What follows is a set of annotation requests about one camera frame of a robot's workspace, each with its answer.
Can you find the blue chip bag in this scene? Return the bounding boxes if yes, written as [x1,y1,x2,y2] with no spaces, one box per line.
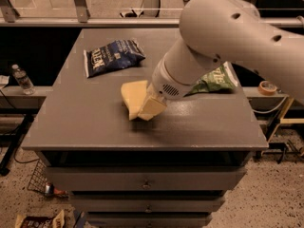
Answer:
[84,40,145,78]

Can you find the clear water bottle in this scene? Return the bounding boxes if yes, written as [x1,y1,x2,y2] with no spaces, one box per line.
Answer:
[11,65,35,95]

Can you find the green Kettle chip bag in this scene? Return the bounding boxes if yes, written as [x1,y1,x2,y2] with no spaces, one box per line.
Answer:
[189,63,238,95]

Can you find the brown snack bag on floor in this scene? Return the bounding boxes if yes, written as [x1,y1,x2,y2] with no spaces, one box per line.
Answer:
[15,210,65,228]

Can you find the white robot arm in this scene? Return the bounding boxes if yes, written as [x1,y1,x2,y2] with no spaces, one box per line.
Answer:
[138,0,304,121]

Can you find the wire basket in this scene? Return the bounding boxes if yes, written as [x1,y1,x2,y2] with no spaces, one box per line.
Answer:
[28,161,48,194]

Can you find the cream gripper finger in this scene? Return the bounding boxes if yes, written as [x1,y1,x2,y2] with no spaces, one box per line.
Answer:
[138,85,167,121]

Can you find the grey drawer cabinet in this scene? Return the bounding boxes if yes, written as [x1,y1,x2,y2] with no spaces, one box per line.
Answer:
[23,28,267,228]

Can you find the roll of tape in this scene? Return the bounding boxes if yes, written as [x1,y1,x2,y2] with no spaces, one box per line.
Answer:
[258,81,277,96]

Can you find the yellow sponge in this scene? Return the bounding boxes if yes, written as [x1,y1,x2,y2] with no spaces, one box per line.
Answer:
[121,80,147,120]

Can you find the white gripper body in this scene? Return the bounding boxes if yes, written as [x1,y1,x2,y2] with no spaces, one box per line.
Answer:
[151,59,192,101]

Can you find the metal railing frame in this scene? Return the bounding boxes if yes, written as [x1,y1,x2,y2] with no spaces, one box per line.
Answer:
[0,0,304,29]

